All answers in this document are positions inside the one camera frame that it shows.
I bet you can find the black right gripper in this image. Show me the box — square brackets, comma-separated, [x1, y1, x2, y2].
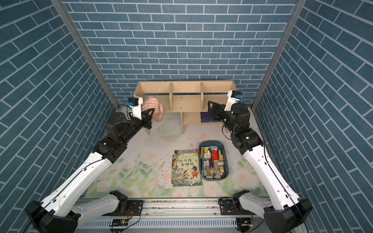
[208, 101, 236, 137]

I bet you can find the pink striped cloth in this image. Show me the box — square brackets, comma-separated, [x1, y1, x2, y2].
[141, 97, 164, 122]

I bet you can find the light wooden bookshelf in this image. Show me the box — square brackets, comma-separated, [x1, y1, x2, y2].
[135, 81, 237, 133]

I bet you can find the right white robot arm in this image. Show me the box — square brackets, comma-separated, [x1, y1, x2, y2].
[207, 101, 313, 233]

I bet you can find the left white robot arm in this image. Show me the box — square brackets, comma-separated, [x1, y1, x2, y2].
[25, 106, 154, 233]

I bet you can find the top blue book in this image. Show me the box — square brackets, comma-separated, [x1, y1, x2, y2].
[200, 112, 220, 123]

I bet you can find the red block in tray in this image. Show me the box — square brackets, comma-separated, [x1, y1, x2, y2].
[212, 150, 219, 160]

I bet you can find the teal tray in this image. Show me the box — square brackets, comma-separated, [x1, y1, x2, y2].
[199, 140, 229, 181]

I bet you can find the colourful children's picture book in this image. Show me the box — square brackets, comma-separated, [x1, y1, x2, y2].
[172, 150, 202, 187]

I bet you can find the left green circuit board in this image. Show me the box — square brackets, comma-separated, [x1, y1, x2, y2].
[109, 219, 129, 228]

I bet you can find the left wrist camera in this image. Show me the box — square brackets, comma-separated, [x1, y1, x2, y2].
[126, 96, 143, 120]

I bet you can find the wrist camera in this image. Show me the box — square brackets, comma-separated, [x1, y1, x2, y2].
[224, 90, 242, 111]
[126, 96, 143, 120]

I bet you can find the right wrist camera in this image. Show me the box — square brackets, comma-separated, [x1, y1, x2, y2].
[224, 90, 242, 111]

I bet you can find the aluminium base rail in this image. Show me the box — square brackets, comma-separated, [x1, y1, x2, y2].
[51, 196, 309, 233]

